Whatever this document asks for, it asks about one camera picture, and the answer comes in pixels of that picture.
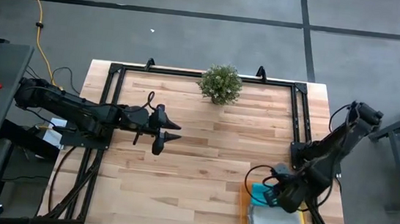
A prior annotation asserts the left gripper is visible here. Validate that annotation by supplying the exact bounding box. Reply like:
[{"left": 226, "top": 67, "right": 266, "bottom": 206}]
[{"left": 143, "top": 102, "right": 186, "bottom": 160}]

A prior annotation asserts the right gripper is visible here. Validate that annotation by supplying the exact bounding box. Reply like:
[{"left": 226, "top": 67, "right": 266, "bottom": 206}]
[{"left": 263, "top": 175, "right": 311, "bottom": 217}]

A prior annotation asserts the turquoise microfiber towel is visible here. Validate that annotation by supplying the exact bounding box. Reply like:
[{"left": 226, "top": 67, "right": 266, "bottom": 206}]
[{"left": 249, "top": 182, "right": 278, "bottom": 208}]

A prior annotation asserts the grey microfiber towel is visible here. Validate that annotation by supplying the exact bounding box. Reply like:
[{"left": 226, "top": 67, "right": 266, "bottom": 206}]
[{"left": 245, "top": 204, "right": 305, "bottom": 224}]

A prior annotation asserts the orange plastic bin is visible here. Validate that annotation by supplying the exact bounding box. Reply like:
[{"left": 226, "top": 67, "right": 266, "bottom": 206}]
[{"left": 236, "top": 179, "right": 313, "bottom": 224}]

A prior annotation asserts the potted plant in black pot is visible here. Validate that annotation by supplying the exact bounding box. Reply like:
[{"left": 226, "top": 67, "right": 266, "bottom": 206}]
[{"left": 195, "top": 61, "right": 246, "bottom": 108}]

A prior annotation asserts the white paper sheet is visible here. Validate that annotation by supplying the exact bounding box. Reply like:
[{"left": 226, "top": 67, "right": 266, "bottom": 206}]
[{"left": 40, "top": 116, "right": 68, "bottom": 150}]

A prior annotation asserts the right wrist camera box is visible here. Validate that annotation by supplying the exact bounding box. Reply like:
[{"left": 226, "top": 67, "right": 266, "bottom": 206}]
[{"left": 270, "top": 162, "right": 292, "bottom": 177}]

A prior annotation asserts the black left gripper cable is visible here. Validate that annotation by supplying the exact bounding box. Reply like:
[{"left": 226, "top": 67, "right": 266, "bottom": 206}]
[{"left": 126, "top": 88, "right": 157, "bottom": 114}]

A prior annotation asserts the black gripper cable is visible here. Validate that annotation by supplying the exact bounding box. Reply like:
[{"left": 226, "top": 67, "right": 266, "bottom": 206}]
[
  {"left": 126, "top": 88, "right": 157, "bottom": 114},
  {"left": 241, "top": 162, "right": 284, "bottom": 209}
]

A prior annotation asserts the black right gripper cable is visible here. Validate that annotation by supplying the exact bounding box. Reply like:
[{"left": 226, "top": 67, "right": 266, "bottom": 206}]
[{"left": 241, "top": 162, "right": 284, "bottom": 209}]

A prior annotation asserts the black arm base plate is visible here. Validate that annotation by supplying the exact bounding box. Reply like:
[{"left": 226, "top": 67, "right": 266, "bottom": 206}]
[
  {"left": 287, "top": 140, "right": 345, "bottom": 176},
  {"left": 58, "top": 116, "right": 116, "bottom": 152}
]

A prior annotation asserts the yellow cable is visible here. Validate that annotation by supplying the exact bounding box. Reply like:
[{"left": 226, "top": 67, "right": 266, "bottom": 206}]
[{"left": 2, "top": 0, "right": 68, "bottom": 88}]

